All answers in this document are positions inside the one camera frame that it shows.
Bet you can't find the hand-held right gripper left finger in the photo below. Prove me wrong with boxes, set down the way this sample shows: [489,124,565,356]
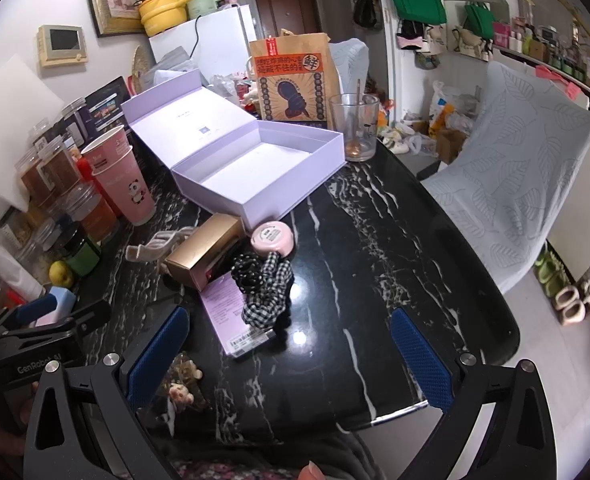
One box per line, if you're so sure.
[23,305,192,480]

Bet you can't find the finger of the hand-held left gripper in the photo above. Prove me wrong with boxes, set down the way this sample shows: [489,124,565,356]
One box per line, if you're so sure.
[0,292,60,333]
[5,300,112,347]

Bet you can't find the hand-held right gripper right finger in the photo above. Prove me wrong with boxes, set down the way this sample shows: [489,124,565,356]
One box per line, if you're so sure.
[390,307,560,480]

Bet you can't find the brown bear hair clip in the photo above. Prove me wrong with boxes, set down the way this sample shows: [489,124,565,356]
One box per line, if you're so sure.
[157,352,208,418]

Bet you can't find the purple card packet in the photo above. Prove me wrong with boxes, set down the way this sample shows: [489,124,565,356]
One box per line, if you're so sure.
[199,279,276,359]

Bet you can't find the white claw hair clip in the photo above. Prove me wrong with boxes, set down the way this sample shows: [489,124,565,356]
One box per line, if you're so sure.
[126,226,199,276]

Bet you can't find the gold cardboard box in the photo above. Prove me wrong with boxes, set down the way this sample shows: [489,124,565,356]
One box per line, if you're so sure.
[165,212,246,292]

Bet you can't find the black polka dot scrunchie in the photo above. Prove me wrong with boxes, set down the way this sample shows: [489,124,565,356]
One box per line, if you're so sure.
[230,252,272,303]

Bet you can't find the black white gingham scrunchie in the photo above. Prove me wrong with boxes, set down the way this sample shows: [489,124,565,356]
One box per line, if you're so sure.
[241,251,294,332]

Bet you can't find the pink round compact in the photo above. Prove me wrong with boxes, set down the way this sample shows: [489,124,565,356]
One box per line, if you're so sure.
[250,221,294,260]

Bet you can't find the lavender gift box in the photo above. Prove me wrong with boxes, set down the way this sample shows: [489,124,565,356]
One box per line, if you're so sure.
[121,69,346,233]

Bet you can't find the light blue small box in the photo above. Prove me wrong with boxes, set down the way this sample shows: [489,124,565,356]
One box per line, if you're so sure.
[34,286,80,329]

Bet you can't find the yellow green fruit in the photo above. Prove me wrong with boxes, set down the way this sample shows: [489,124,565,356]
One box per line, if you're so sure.
[49,260,76,289]

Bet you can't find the dark jar green label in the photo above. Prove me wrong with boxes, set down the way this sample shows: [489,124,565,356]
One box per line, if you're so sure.
[55,224,102,279]

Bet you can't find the pink panda paper cup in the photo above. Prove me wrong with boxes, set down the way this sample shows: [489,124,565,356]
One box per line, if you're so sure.
[92,146,156,227]

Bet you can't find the person's patterned clothing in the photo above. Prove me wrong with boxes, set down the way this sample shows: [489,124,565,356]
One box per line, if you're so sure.
[167,432,376,480]

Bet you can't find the row of clear plastic jars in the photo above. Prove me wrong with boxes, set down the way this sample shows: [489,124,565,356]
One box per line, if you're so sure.
[0,102,122,281]

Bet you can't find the red packet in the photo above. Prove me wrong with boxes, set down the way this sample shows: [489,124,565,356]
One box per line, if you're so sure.
[72,147,96,186]

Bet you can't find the green slippers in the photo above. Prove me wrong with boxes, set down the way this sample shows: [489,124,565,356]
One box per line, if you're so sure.
[531,249,572,297]

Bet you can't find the beige slippers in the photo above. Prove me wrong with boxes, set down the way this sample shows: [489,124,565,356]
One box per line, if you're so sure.
[554,277,590,327]

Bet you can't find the plain pink paper cup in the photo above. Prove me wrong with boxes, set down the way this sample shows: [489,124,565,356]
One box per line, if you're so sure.
[81,126,134,173]

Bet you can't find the black printed pouches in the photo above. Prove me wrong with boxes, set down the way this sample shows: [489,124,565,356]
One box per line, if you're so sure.
[75,76,132,133]

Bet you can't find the large leaf covered chair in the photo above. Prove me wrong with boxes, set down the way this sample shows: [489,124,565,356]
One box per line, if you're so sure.
[419,60,590,295]

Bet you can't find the clear glass cup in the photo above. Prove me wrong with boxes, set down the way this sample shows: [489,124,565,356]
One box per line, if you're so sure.
[330,93,380,162]

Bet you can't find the copper spoon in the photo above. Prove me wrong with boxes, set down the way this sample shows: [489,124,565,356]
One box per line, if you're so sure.
[346,79,370,157]

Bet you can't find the white plastic shopping bag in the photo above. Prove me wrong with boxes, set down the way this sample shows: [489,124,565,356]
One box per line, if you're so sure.
[429,80,470,137]

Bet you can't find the woven straw hat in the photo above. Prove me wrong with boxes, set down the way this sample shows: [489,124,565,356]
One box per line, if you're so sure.
[131,44,154,80]

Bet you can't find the grey mailing bags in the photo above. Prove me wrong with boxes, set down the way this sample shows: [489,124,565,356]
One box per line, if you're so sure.
[139,46,202,95]

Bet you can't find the clear crumpled plastic bag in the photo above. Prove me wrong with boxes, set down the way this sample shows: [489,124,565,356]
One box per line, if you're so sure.
[209,73,240,102]

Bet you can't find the brown printed paper bag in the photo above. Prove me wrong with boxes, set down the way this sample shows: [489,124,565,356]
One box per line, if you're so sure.
[248,29,333,128]

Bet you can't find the small leaf covered chair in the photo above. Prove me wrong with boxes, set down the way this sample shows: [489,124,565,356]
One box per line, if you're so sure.
[329,38,372,105]

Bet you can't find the white fridge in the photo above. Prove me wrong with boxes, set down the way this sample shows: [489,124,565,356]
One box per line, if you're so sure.
[147,3,258,87]

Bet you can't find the yellow pot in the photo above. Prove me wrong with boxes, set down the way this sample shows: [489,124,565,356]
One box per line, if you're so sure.
[138,0,202,38]

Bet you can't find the row of cosmetic bottles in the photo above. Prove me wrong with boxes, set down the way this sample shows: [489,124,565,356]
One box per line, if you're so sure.
[492,10,590,102]

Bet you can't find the dark hanging handbag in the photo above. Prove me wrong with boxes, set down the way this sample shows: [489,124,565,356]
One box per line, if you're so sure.
[352,0,385,32]

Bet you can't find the brown door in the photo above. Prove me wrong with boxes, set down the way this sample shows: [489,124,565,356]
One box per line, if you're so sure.
[253,0,322,45]

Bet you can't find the beige wall intercom panel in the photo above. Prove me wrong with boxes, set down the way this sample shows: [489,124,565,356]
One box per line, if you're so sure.
[37,23,86,69]

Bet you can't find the black power cable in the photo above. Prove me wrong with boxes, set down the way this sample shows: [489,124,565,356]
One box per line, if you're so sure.
[191,14,203,72]

